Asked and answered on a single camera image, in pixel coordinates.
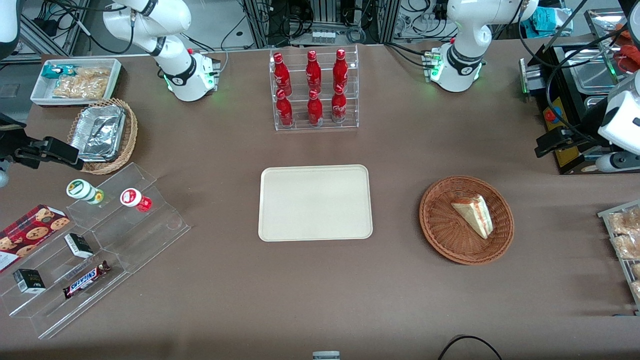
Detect red cola bottle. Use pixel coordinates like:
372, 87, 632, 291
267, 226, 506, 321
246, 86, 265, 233
272, 52, 293, 96
305, 50, 323, 94
330, 84, 348, 124
333, 48, 349, 92
275, 89, 294, 127
306, 89, 324, 126

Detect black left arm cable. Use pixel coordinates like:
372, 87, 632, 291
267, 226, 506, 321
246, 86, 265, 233
517, 0, 640, 147

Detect green white yogurt bottle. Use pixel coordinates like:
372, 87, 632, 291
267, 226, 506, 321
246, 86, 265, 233
66, 178, 105, 206

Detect triangular sandwich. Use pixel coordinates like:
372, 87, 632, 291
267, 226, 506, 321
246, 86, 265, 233
451, 194, 495, 240

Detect white rectangular snack bin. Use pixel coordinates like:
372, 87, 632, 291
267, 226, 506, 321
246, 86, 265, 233
30, 58, 123, 108

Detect red white yogurt bottle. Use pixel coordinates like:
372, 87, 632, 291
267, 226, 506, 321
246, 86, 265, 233
119, 187, 153, 213

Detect cream plastic serving tray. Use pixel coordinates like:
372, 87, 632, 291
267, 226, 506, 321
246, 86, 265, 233
258, 164, 374, 243

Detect large brown wicker basket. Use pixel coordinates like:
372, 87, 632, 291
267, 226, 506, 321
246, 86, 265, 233
419, 175, 515, 266

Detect Snickers chocolate bar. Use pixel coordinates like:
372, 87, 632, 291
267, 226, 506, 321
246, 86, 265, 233
62, 260, 112, 300

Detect clear bag of crackers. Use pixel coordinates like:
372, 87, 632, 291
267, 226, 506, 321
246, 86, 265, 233
52, 67, 112, 100

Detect small tan wicker basket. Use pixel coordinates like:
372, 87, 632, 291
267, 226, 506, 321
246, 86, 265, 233
67, 98, 139, 176

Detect aluminium foil container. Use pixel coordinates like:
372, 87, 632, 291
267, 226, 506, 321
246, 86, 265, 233
69, 104, 126, 163

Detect tray of packaged bread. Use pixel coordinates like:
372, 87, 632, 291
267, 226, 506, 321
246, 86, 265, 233
597, 199, 640, 317

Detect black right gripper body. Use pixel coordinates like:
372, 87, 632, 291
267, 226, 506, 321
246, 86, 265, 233
0, 113, 27, 164

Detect small black carton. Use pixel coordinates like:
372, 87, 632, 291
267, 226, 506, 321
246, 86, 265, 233
12, 268, 47, 295
63, 232, 95, 260

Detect teal snack packet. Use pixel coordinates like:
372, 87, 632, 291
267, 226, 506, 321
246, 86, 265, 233
41, 64, 77, 80

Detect clear acrylic stepped stand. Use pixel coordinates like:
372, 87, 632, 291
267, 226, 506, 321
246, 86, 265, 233
0, 162, 192, 340

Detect red chocolate chip cookie box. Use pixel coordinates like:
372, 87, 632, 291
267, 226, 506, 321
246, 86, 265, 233
0, 204, 71, 274

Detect black food warmer machine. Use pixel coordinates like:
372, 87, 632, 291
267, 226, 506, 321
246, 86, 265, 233
518, 7, 640, 176

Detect wrapped bread package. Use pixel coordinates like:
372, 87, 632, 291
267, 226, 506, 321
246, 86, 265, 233
607, 207, 640, 236
611, 233, 640, 261

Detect black floor cable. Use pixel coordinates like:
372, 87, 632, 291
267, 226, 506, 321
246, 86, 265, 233
437, 335, 504, 360

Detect clear acrylic bottle rack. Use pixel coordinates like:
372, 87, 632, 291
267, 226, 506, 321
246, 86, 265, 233
269, 45, 360, 132

